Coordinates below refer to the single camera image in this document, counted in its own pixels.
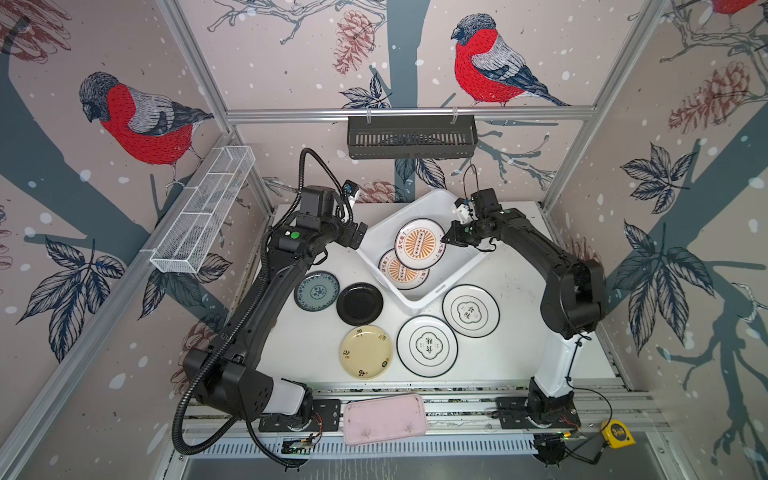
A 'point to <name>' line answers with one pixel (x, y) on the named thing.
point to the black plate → (359, 304)
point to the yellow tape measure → (617, 434)
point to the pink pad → (382, 419)
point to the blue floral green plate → (316, 291)
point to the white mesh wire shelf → (188, 237)
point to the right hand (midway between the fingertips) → (442, 240)
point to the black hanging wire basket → (412, 137)
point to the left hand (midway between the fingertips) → (347, 216)
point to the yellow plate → (366, 352)
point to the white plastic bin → (381, 238)
